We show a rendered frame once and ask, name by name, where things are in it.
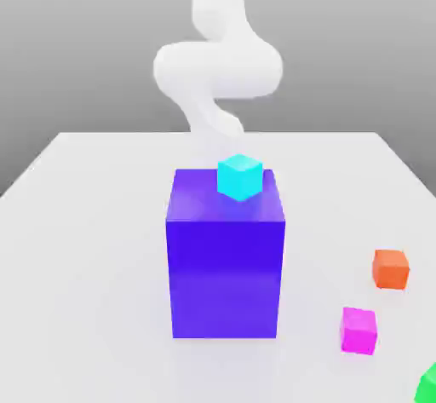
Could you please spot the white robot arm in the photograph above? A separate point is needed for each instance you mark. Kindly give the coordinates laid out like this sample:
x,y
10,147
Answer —
x,y
218,65

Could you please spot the small cyan cube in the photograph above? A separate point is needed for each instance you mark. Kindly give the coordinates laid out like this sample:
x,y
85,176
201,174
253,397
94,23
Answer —
x,y
239,178

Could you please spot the small orange cube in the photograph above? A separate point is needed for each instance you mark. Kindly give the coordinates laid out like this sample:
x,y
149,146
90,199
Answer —
x,y
391,270

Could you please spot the small magenta cube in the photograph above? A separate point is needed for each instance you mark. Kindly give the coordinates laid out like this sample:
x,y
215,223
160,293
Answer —
x,y
358,332

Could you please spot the small green cube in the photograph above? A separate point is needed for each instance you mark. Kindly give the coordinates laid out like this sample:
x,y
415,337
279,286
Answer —
x,y
427,387

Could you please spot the large purple box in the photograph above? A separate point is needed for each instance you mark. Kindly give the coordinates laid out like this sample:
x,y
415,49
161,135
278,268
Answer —
x,y
224,273

